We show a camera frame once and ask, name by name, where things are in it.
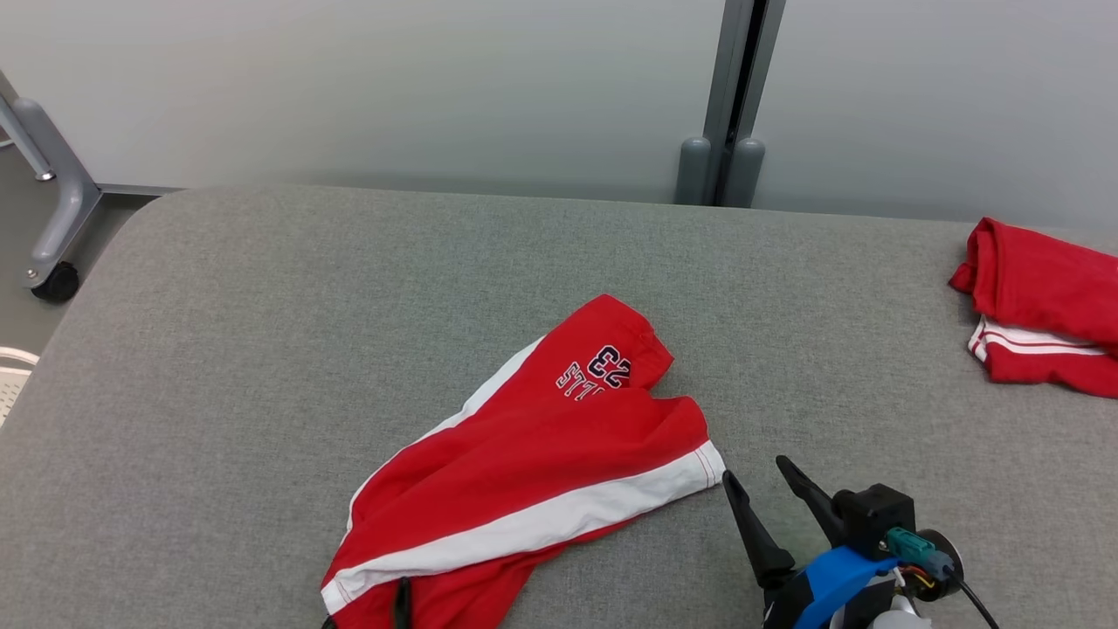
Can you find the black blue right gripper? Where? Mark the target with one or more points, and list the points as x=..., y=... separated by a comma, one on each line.
x=830, y=581

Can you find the red white-striped shorts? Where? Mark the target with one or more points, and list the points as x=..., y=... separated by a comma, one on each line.
x=541, y=472

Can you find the red white jersey shirt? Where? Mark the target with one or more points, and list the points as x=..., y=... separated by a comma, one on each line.
x=1048, y=279

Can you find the white laundry basket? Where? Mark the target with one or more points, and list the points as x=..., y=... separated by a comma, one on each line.
x=13, y=380

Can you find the black caster wheel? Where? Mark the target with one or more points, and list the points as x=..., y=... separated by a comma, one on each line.
x=57, y=284

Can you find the grey tubular caster leg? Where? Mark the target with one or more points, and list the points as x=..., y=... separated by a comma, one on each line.
x=74, y=183

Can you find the silver metal tube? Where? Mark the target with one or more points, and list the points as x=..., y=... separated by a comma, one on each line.
x=26, y=148

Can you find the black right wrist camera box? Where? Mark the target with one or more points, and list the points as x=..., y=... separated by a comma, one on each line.
x=873, y=515

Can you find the teal right camera connector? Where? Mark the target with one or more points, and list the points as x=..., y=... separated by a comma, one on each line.
x=913, y=549

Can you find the grey metal partition post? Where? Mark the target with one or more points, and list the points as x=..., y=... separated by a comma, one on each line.
x=729, y=87

